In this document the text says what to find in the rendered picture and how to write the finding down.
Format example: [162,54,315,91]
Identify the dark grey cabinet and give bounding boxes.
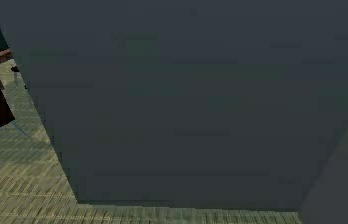
[0,0,348,212]

